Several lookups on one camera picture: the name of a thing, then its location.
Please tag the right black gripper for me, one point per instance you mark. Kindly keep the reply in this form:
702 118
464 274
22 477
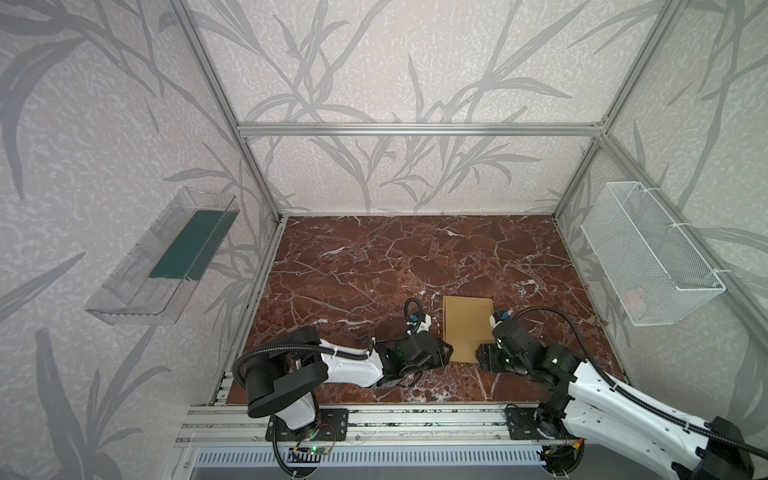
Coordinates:
492 355

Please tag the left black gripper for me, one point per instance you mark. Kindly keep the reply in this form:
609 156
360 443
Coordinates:
437 352

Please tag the brown cardboard box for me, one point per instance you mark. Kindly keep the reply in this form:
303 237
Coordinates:
467 326

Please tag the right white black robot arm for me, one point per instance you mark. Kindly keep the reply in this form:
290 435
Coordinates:
585 403

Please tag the small green lit circuit board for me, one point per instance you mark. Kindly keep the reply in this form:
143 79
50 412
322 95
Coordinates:
309 454

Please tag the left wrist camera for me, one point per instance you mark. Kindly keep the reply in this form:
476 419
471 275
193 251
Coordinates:
418 323

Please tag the white wire mesh basket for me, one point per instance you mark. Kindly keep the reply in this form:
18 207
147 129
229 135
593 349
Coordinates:
657 273

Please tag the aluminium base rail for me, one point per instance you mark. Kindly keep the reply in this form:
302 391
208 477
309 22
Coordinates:
407 424

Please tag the aluminium frame structure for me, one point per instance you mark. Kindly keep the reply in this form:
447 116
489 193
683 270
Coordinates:
600 132

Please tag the clear acrylic wall tray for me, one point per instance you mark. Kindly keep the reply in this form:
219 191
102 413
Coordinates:
153 284

